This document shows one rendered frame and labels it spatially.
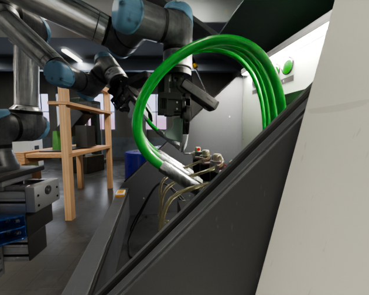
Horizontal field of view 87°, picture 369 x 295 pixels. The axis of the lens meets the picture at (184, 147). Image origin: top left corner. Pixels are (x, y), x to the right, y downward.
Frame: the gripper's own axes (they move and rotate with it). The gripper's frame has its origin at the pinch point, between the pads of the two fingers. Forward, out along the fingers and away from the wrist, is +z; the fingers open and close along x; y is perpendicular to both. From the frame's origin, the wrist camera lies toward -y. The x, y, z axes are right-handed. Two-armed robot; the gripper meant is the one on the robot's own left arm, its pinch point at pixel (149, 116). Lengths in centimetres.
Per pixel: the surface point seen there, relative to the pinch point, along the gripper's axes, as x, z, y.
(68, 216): -126, -76, 213
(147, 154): 28.0, 25.5, -5.7
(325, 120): 31, 36, -22
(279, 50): -9.1, 10.0, -41.3
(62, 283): -60, 6, 157
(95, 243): 18.0, 26.7, 20.4
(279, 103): 18.2, 29.5, -23.9
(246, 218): 30, 39, -12
